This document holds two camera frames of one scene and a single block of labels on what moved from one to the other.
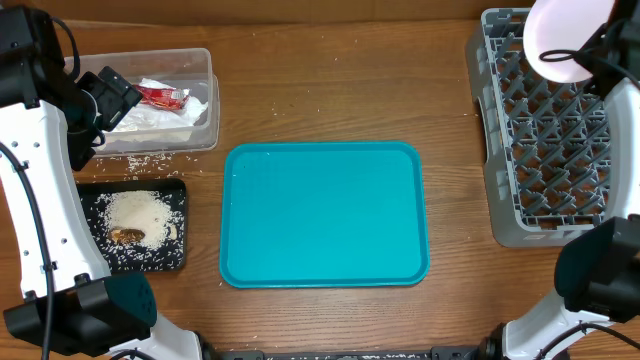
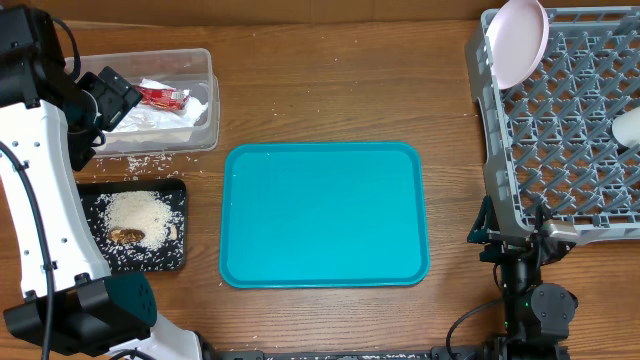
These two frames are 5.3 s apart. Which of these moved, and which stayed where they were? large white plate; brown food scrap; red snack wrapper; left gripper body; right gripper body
Moved: right gripper body; large white plate
Stayed: brown food scrap; left gripper body; red snack wrapper
